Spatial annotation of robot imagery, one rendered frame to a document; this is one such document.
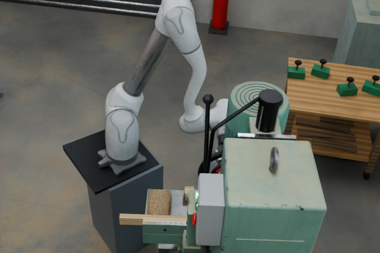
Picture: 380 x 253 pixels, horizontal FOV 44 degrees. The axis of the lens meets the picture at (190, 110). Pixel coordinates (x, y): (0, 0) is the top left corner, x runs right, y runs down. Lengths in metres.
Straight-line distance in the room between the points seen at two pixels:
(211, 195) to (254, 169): 0.12
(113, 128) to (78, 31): 2.51
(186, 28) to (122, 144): 0.65
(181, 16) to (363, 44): 2.03
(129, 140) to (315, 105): 1.26
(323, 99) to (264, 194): 2.01
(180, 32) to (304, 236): 1.07
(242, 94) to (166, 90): 2.48
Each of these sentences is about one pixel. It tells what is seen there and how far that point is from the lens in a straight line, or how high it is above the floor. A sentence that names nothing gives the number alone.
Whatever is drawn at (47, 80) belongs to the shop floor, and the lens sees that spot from 4.03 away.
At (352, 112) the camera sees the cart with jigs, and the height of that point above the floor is 0.53.
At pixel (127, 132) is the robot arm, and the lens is 2.20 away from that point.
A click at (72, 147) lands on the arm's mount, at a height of 0.63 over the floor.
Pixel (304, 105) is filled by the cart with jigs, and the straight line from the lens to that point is 2.97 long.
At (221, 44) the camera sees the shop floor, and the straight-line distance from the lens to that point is 4.41.
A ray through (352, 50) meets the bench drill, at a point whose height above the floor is 0.47.
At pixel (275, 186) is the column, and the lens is 1.11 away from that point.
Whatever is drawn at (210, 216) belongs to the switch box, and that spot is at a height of 1.44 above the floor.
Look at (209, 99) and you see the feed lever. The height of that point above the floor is 1.43.
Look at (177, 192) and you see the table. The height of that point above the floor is 0.90.
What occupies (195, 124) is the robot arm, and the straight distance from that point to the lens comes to 2.32.
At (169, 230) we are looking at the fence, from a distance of 1.74.
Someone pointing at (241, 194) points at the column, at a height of 1.52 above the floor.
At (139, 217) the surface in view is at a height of 0.94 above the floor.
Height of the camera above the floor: 2.34
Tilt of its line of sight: 40 degrees down
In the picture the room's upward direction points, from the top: 3 degrees clockwise
